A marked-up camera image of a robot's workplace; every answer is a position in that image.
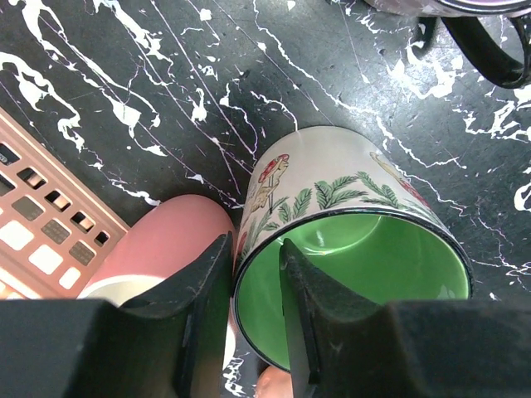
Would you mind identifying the pink mug white inside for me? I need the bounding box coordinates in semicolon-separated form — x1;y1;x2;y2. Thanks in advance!
80;194;235;307

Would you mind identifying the purple ceramic mug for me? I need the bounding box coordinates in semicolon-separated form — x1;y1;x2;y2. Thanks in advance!
368;0;530;90

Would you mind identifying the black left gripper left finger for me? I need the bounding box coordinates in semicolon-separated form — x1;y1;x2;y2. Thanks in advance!
1;234;233;397

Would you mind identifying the green-inside mushroom pattern mug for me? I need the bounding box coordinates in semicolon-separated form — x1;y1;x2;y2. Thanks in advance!
232;126;474;370

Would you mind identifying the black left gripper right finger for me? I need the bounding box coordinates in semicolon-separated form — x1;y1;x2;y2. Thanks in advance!
279;240;530;397

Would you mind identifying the pink plastic file organizer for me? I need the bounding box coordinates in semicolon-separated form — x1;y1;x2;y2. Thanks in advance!
1;111;129;299

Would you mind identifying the light pink mug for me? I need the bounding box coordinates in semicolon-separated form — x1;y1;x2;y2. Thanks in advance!
256;366;294;398

